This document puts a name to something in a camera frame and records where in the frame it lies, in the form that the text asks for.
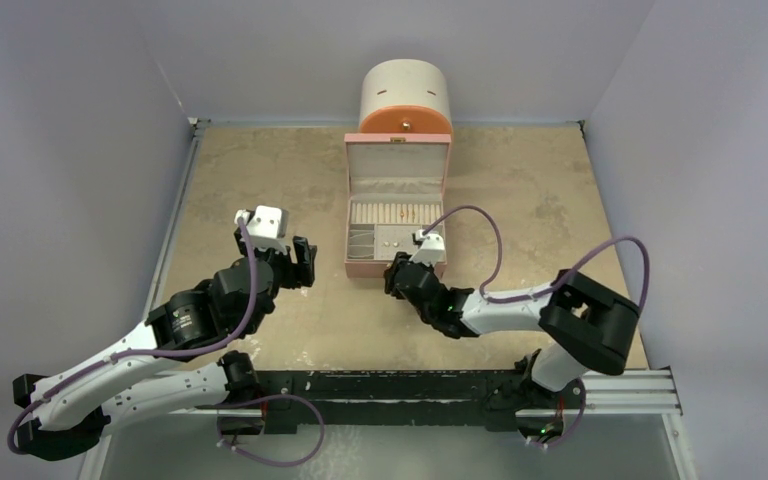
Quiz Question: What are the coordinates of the pink jewelry box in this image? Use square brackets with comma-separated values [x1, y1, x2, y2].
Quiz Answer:
[344, 133, 452, 278]

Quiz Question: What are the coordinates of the aluminium frame rail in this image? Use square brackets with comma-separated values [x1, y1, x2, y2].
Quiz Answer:
[79, 119, 212, 480]

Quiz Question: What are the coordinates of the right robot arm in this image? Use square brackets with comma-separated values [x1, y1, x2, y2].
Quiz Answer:
[383, 256, 641, 407]

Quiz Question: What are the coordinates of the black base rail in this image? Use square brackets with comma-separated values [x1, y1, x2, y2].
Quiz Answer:
[220, 369, 584, 436]

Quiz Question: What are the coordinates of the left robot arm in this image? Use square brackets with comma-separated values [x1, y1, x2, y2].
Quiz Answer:
[6, 225, 318, 461]

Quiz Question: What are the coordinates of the round beige orange box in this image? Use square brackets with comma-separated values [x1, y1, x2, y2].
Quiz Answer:
[358, 59, 453, 134]

